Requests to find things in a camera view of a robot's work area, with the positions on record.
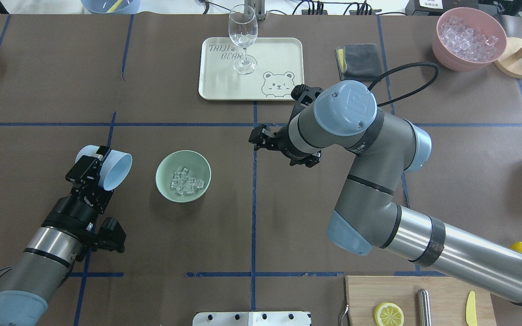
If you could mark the light blue cup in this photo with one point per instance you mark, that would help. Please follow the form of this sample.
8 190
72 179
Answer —
114 170

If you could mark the ice cubes in bowl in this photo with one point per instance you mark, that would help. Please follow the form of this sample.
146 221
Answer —
184 182

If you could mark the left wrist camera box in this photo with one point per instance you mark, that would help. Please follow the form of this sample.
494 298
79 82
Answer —
111 237

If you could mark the steel muddler bar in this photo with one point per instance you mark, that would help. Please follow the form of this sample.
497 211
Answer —
424 308

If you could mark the pink bowl of ice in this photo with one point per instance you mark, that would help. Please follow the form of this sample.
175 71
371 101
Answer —
468 39

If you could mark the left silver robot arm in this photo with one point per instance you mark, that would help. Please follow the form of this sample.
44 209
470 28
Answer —
65 236

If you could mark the lemon half slice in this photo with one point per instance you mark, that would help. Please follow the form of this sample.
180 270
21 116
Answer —
388 314

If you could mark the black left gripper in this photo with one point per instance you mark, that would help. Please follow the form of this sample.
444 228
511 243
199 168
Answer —
76 207

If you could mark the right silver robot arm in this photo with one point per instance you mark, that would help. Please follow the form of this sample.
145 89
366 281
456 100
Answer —
385 147

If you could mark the clear wine glass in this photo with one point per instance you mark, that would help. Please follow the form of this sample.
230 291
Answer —
243 31

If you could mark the yellow plastic knife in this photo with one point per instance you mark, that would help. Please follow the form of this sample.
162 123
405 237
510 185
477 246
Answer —
470 309

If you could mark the green bowl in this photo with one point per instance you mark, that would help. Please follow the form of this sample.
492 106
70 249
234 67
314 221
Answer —
194 161

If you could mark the cream bear tray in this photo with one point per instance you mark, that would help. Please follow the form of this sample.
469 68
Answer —
280 68

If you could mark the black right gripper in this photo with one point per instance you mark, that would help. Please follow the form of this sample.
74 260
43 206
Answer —
282 141

